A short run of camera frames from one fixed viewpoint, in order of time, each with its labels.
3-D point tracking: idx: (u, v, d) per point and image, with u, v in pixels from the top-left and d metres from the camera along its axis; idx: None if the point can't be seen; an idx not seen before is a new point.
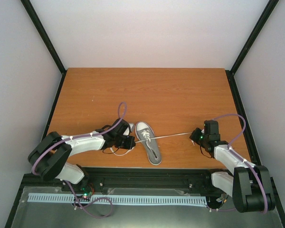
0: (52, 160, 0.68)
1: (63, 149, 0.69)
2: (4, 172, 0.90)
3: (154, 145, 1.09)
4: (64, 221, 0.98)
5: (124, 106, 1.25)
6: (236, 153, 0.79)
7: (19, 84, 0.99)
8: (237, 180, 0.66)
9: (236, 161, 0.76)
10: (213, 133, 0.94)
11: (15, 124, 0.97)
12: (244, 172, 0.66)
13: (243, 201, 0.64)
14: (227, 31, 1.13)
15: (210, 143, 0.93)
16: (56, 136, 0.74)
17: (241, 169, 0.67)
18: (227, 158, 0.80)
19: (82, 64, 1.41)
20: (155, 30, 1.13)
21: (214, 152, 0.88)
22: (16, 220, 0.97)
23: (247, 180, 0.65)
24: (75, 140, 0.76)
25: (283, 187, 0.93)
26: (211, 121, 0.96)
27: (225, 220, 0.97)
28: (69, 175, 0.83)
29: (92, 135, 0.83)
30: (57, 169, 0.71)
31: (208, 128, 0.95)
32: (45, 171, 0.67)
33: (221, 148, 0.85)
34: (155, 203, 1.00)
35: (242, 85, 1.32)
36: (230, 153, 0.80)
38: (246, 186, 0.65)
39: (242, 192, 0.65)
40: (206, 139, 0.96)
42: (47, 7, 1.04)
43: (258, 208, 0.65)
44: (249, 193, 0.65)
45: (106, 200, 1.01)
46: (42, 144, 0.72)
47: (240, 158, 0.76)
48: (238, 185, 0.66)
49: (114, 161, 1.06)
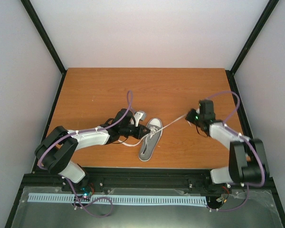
0: (59, 154, 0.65)
1: (70, 144, 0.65)
2: (4, 170, 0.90)
3: (151, 143, 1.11)
4: (63, 221, 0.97)
5: (130, 96, 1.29)
6: (231, 129, 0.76)
7: (19, 83, 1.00)
8: (233, 152, 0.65)
9: (231, 136, 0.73)
10: (208, 112, 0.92)
11: (15, 123, 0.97)
12: (240, 145, 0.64)
13: (240, 172, 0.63)
14: (226, 31, 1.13)
15: (205, 123, 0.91)
16: (62, 130, 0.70)
17: (237, 143, 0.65)
18: (223, 135, 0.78)
19: (83, 64, 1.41)
20: (155, 30, 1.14)
21: (210, 131, 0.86)
22: (16, 220, 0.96)
23: (242, 152, 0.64)
24: (81, 135, 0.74)
25: (283, 186, 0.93)
26: (206, 101, 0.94)
27: (225, 220, 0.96)
28: (71, 173, 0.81)
29: (98, 129, 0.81)
30: (64, 164, 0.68)
31: (203, 108, 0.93)
32: (52, 165, 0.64)
33: (216, 126, 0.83)
34: (155, 203, 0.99)
35: (242, 85, 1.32)
36: (226, 130, 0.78)
38: (242, 158, 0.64)
39: (238, 164, 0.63)
40: (201, 119, 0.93)
42: (47, 7, 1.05)
43: (255, 179, 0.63)
44: (245, 164, 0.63)
45: (106, 200, 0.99)
46: (49, 138, 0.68)
47: (235, 132, 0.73)
48: (234, 157, 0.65)
49: (114, 162, 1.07)
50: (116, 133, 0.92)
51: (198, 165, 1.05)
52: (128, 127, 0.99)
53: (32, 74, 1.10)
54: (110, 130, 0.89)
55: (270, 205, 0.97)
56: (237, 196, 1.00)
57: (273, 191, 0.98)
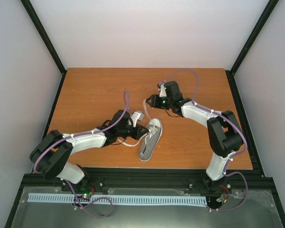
0: (53, 158, 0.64)
1: (64, 147, 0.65)
2: (4, 170, 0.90)
3: (151, 142, 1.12)
4: (63, 221, 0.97)
5: (127, 96, 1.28)
6: (202, 106, 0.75)
7: (19, 83, 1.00)
8: (212, 130, 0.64)
9: (204, 114, 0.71)
10: (175, 94, 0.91)
11: (15, 124, 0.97)
12: (216, 120, 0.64)
13: (223, 147, 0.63)
14: (226, 31, 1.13)
15: (176, 104, 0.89)
16: (57, 134, 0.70)
17: (213, 119, 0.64)
18: (196, 114, 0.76)
19: (83, 64, 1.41)
20: (155, 30, 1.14)
21: (183, 112, 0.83)
22: (16, 220, 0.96)
23: (220, 127, 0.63)
24: (76, 138, 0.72)
25: (284, 187, 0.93)
26: (171, 83, 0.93)
27: (225, 220, 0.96)
28: (70, 174, 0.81)
29: (94, 132, 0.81)
30: (59, 168, 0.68)
31: (170, 90, 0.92)
32: (46, 169, 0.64)
33: (187, 106, 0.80)
34: (155, 203, 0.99)
35: (242, 85, 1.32)
36: (198, 109, 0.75)
38: (222, 132, 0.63)
39: (219, 139, 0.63)
40: (170, 102, 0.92)
42: (47, 7, 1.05)
43: (235, 147, 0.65)
44: (224, 137, 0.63)
45: (106, 200, 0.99)
46: (44, 142, 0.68)
47: (208, 109, 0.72)
48: (214, 135, 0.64)
49: (114, 162, 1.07)
50: (113, 134, 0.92)
51: (198, 165, 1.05)
52: (127, 128, 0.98)
53: (32, 75, 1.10)
54: (107, 132, 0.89)
55: (270, 205, 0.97)
56: (237, 196, 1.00)
57: (273, 191, 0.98)
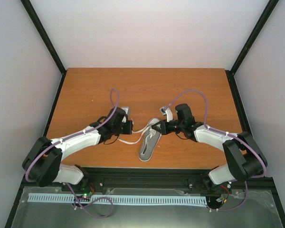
0: (44, 166, 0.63)
1: (53, 155, 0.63)
2: (4, 171, 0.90)
3: (151, 142, 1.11)
4: (63, 222, 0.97)
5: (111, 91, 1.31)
6: (215, 129, 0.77)
7: (19, 84, 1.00)
8: (229, 153, 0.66)
9: (220, 137, 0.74)
10: (188, 118, 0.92)
11: (15, 125, 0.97)
12: (232, 144, 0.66)
13: (242, 170, 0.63)
14: (227, 31, 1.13)
15: (188, 128, 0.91)
16: (45, 141, 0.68)
17: (229, 143, 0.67)
18: (210, 137, 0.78)
19: (82, 64, 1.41)
20: (156, 31, 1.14)
21: (196, 137, 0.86)
22: (16, 220, 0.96)
23: (238, 149, 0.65)
24: (66, 142, 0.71)
25: (283, 187, 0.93)
26: (183, 106, 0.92)
27: (225, 220, 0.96)
28: (67, 176, 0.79)
29: (86, 132, 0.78)
30: (52, 174, 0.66)
31: (182, 114, 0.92)
32: (39, 178, 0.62)
33: (201, 130, 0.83)
34: (155, 203, 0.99)
35: (242, 85, 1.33)
36: (211, 132, 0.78)
38: (240, 156, 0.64)
39: (237, 164, 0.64)
40: (182, 126, 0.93)
42: (47, 8, 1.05)
43: (258, 171, 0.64)
44: (244, 161, 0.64)
45: (106, 200, 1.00)
46: (33, 150, 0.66)
47: (222, 132, 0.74)
48: (232, 158, 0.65)
49: (114, 162, 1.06)
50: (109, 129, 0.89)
51: (198, 165, 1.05)
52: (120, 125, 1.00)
53: (32, 75, 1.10)
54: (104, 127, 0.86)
55: (270, 205, 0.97)
56: (237, 196, 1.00)
57: (273, 191, 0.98)
